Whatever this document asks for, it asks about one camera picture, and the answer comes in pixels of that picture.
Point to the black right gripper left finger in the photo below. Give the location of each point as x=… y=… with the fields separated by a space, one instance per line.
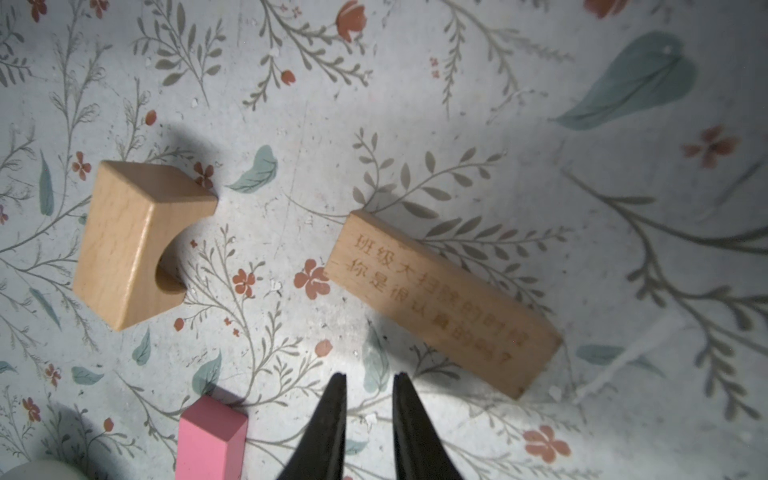
x=321 y=451

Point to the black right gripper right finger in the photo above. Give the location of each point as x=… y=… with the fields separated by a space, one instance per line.
x=418 y=451

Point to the engraved rectangular wood block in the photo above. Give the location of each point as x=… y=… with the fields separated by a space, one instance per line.
x=473 y=324

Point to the arched natural wood block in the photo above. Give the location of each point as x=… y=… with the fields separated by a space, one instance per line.
x=136 y=211

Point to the dark pink rectangular block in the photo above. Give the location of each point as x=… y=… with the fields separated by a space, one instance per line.
x=211 y=441

